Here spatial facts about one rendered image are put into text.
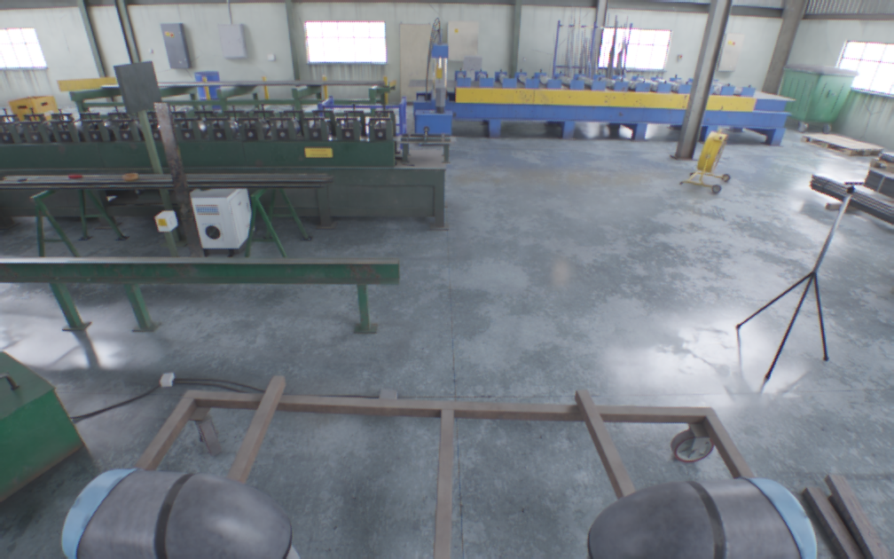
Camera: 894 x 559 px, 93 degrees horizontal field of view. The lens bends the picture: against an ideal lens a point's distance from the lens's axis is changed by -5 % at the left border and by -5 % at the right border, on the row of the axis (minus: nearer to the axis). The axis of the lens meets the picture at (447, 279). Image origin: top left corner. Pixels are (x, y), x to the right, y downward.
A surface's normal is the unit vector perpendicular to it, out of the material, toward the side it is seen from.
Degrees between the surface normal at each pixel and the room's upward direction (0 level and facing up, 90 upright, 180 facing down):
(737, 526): 31
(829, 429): 0
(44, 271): 90
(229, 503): 38
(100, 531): 51
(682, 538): 45
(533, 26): 90
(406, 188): 90
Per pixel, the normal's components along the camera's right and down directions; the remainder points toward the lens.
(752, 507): 0.02, -0.76
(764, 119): 0.02, 0.50
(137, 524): 0.00, -0.34
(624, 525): -0.79, -0.50
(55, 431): 0.89, 0.24
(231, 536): 0.59, -0.25
